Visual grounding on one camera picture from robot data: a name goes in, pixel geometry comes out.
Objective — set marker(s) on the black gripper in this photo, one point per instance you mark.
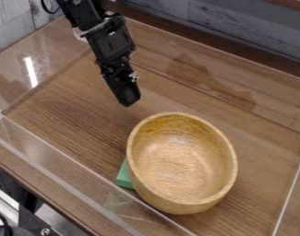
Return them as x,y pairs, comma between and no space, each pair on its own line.
111,44

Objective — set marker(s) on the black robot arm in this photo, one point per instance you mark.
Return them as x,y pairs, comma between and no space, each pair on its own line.
75,8

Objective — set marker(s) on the brown wooden oval bowl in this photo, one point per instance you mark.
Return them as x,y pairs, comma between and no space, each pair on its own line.
182,162

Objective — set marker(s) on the green block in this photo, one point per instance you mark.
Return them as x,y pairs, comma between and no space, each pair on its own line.
123,177

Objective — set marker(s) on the clear acrylic corner bracket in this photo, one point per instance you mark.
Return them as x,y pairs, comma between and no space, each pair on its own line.
76,34

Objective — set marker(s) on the clear acrylic tray wall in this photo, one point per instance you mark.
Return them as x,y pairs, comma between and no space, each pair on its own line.
64,129

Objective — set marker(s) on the black metal bracket with bolt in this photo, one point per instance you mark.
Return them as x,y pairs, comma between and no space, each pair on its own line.
33,224

